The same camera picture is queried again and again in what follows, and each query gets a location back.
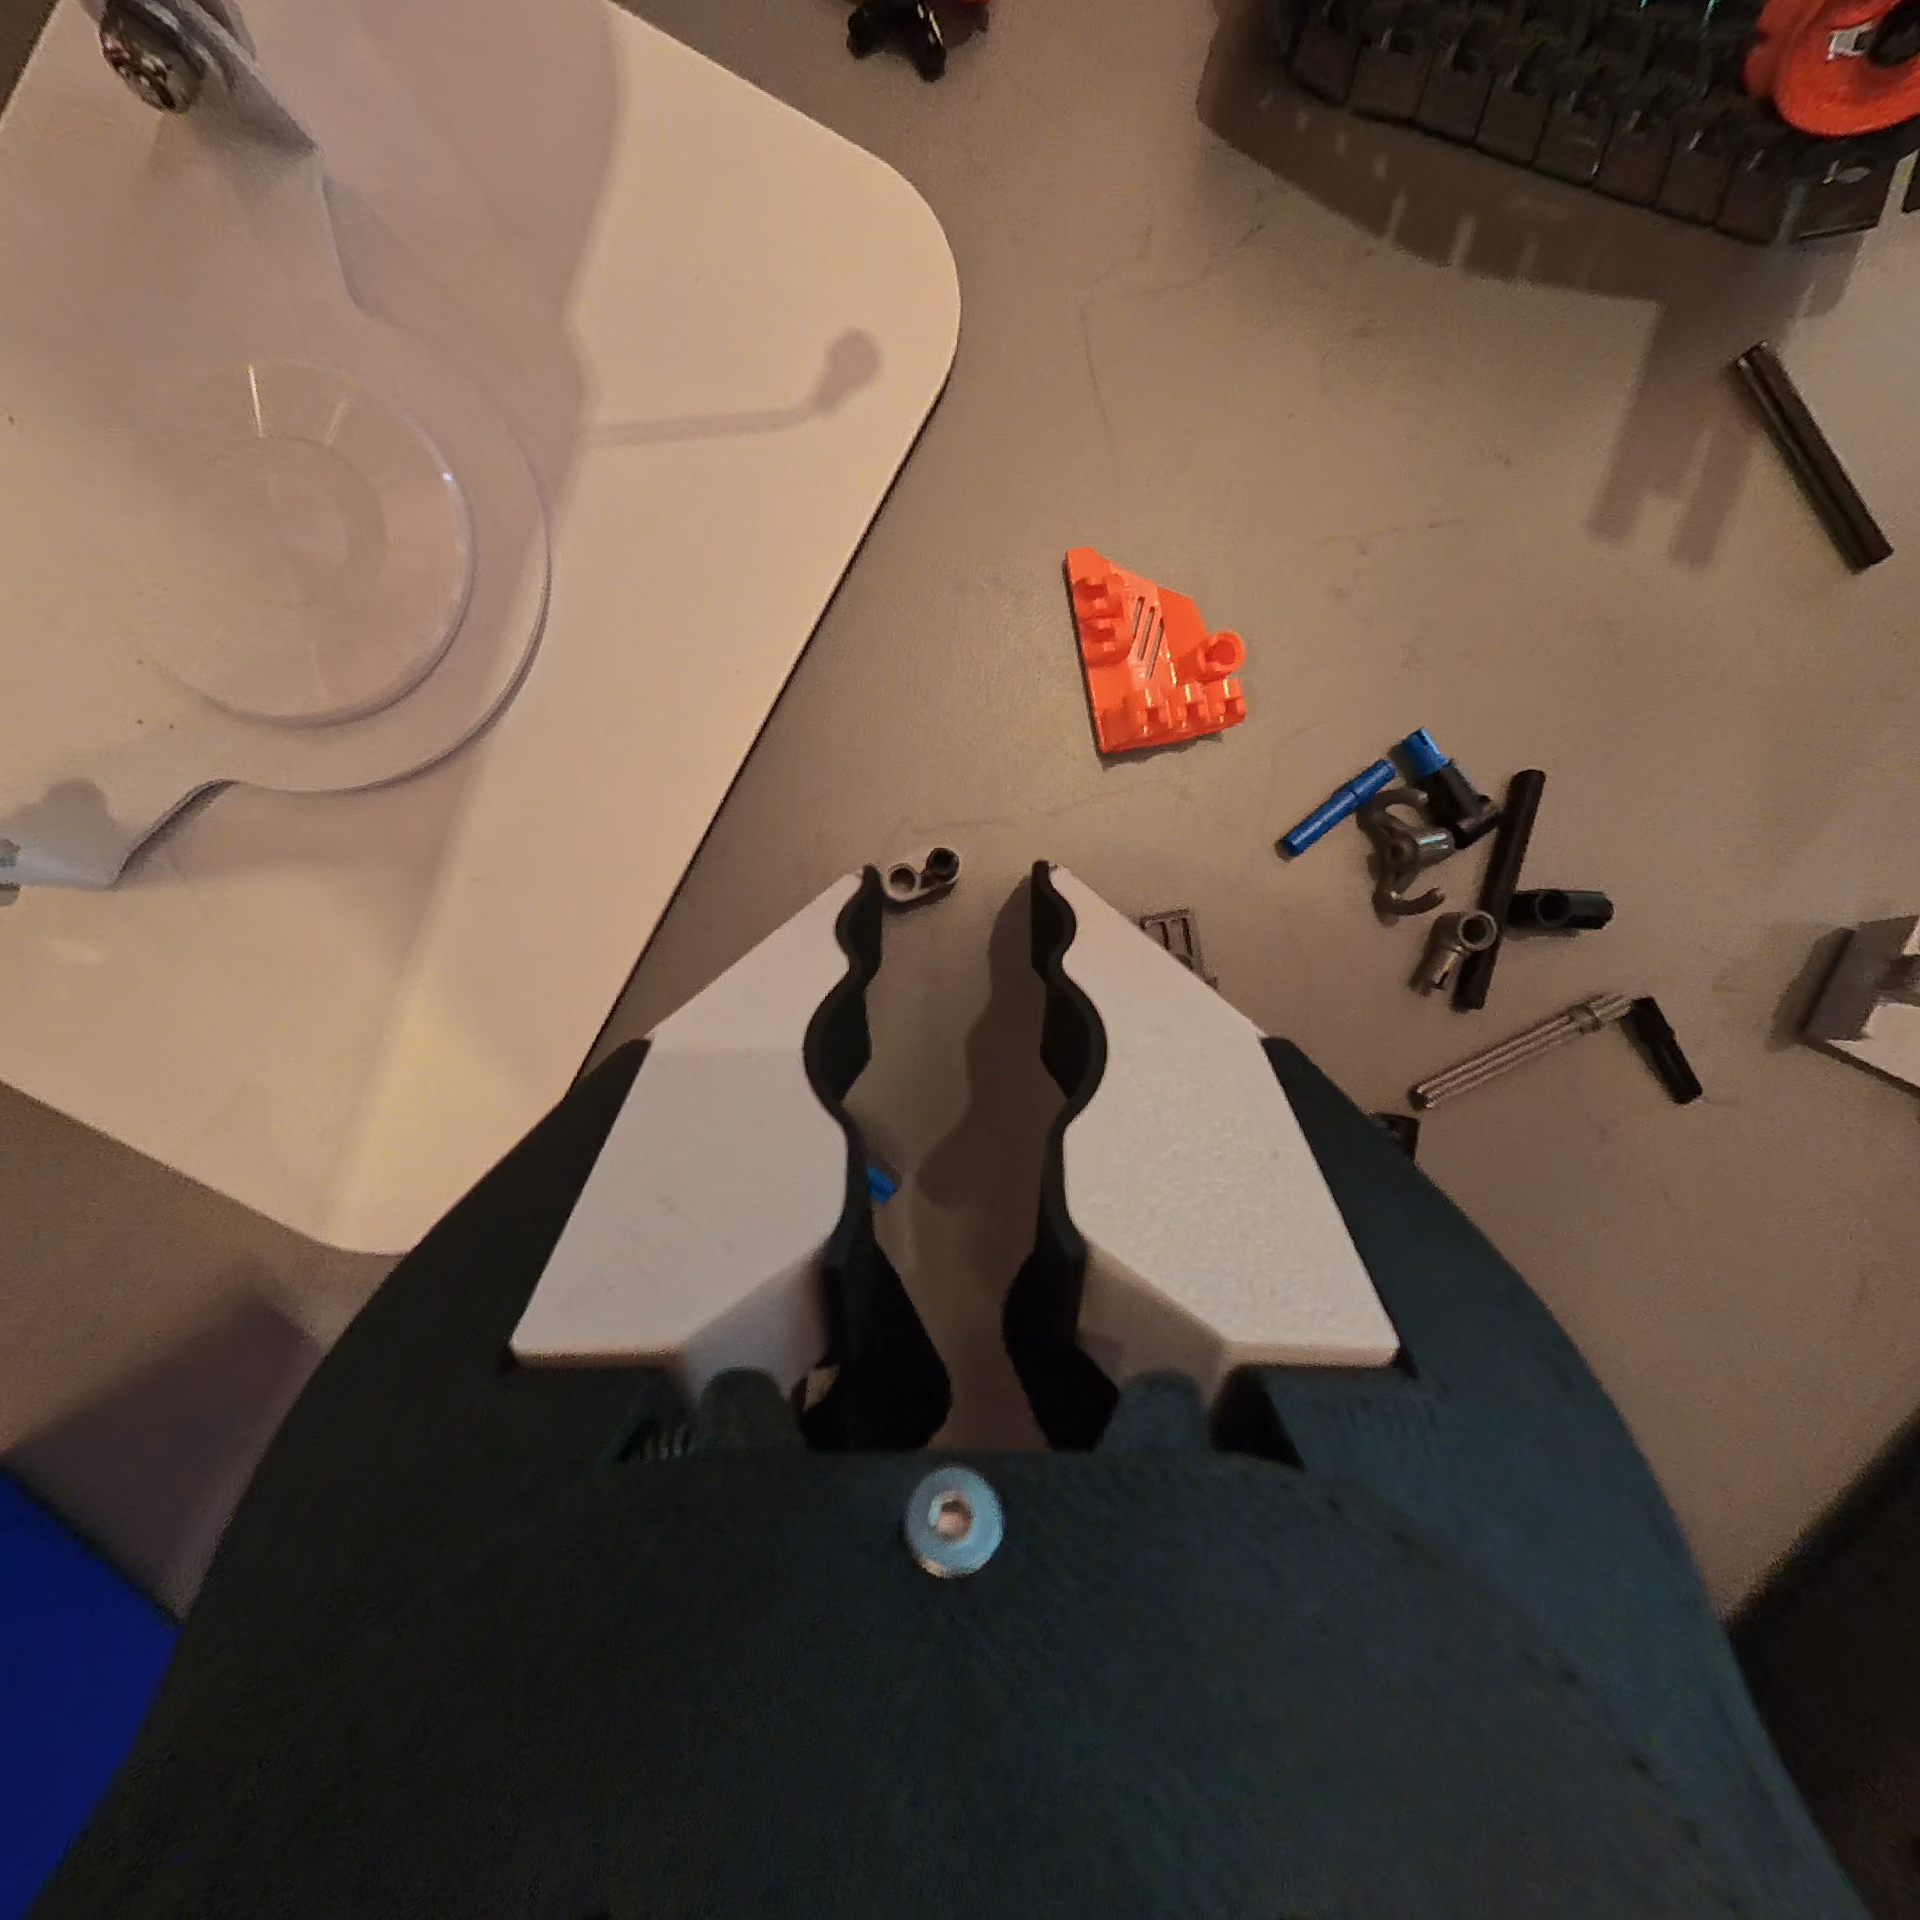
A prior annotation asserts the white book stand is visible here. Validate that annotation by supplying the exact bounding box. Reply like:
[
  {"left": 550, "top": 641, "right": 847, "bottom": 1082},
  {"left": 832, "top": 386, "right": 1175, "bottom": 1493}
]
[{"left": 0, "top": 0, "right": 963, "bottom": 1254}]

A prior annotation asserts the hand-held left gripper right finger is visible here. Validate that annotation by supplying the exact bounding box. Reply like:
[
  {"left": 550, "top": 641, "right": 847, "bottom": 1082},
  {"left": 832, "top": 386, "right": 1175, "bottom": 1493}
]
[{"left": 1000, "top": 860, "right": 1403, "bottom": 1454}]

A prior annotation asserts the dark grey axle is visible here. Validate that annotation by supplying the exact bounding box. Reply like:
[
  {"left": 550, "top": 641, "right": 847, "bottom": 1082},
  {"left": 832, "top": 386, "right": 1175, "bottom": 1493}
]
[{"left": 1410, "top": 992, "right": 1629, "bottom": 1108}]

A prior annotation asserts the long black axle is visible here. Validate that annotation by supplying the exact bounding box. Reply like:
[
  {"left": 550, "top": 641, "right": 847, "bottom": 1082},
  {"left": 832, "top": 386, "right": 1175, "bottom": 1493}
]
[
  {"left": 1732, "top": 344, "right": 1895, "bottom": 572},
  {"left": 1451, "top": 768, "right": 1547, "bottom": 1011}
]

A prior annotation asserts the small orange fin piece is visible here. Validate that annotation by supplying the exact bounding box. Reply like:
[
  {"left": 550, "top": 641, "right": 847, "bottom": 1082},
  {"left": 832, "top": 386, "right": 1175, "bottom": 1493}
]
[{"left": 847, "top": 0, "right": 991, "bottom": 80}]

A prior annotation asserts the small black pin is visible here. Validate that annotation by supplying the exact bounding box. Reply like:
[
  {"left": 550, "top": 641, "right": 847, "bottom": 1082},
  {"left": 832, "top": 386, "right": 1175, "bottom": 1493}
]
[{"left": 1627, "top": 997, "right": 1704, "bottom": 1107}]

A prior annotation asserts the orange wedge brick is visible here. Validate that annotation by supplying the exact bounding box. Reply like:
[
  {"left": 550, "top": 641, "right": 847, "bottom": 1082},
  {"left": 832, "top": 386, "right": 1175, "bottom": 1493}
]
[{"left": 1064, "top": 546, "right": 1251, "bottom": 755}]

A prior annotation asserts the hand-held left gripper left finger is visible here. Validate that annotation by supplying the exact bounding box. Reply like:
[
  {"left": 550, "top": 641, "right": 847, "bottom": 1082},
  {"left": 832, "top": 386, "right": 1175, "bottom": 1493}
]
[{"left": 508, "top": 865, "right": 954, "bottom": 1454}]

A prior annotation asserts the blue plastic bin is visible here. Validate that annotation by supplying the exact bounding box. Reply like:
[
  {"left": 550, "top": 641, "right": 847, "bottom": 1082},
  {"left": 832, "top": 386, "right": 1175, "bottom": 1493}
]
[{"left": 0, "top": 1469, "right": 182, "bottom": 1920}]

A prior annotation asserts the grey orange tracked toy robot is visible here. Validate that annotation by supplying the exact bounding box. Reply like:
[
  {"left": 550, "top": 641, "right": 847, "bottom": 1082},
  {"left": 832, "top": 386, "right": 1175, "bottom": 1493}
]
[{"left": 1200, "top": 0, "right": 1920, "bottom": 250}]

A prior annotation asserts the flat grey panel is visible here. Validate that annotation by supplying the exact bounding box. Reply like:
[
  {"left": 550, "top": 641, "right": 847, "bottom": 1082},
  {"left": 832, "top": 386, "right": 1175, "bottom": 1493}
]
[{"left": 1798, "top": 915, "right": 1920, "bottom": 1098}]

